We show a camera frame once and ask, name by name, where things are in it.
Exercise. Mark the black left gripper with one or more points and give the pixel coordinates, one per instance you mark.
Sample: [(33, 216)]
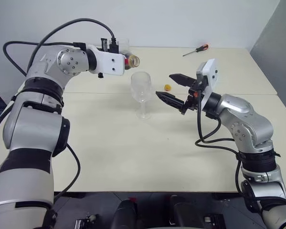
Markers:
[(100, 75)]

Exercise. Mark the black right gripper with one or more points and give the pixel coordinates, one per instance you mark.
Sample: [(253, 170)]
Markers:
[(193, 97)]

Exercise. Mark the yellow bottle cap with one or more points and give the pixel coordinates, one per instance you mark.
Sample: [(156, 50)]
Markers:
[(167, 87)]

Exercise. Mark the clear glass bottle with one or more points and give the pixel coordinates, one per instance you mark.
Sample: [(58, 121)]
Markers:
[(134, 61)]

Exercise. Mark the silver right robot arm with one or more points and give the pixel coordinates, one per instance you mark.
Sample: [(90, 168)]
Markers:
[(247, 119)]

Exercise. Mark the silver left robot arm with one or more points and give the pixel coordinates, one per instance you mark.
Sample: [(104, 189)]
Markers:
[(37, 124)]

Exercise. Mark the clear wine glass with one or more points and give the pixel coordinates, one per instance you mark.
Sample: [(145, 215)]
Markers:
[(142, 95)]

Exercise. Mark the dark rounded shape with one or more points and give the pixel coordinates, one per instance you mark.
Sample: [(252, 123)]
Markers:
[(185, 212), (124, 214)]

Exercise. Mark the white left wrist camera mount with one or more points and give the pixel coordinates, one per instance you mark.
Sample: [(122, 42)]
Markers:
[(109, 63)]

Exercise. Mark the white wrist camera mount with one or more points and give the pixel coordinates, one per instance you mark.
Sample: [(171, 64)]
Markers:
[(210, 76), (109, 63)]

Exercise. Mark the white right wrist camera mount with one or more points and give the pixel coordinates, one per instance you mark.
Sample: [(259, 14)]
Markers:
[(210, 76)]

